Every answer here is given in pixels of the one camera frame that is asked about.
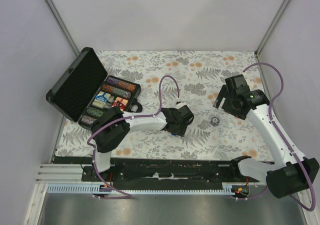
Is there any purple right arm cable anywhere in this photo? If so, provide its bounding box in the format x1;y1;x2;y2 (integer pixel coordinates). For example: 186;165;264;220
241;62;316;212

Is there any black poker set case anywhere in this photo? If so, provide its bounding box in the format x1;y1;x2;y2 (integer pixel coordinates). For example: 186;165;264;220
46;47;143;130

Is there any floral patterned table mat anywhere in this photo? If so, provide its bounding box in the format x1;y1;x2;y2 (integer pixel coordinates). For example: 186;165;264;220
57;50;284;162

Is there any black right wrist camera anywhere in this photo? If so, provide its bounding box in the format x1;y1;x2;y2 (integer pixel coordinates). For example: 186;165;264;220
225;74;250;93

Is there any blue card deck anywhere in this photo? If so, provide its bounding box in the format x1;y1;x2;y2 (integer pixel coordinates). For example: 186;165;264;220
92;91;115;109

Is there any white slotted cable duct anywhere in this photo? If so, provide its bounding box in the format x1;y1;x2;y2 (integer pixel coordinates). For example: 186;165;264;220
46;183;237;195

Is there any red Texas Holdem card deck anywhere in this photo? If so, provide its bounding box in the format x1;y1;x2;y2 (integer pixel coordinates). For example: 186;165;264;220
112;97;129;111

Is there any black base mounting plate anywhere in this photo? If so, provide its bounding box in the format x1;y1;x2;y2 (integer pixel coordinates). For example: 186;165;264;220
81;156;261;191

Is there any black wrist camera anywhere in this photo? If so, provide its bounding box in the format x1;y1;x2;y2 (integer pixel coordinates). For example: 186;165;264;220
177;105;194;120
225;74;250;93

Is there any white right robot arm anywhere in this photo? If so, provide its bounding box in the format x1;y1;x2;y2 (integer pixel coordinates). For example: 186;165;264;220
213;84;320;199

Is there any red purple chip row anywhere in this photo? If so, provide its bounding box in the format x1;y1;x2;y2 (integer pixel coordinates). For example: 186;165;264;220
106;77;136;92

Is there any blue 10 chip stack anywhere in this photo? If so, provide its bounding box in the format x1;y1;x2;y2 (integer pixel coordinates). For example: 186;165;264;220
210;116;220;127

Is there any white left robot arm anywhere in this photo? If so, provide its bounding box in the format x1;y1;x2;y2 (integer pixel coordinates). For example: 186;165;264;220
87;105;194;182

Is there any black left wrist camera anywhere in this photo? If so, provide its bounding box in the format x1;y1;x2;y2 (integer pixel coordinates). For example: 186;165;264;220
177;105;194;120

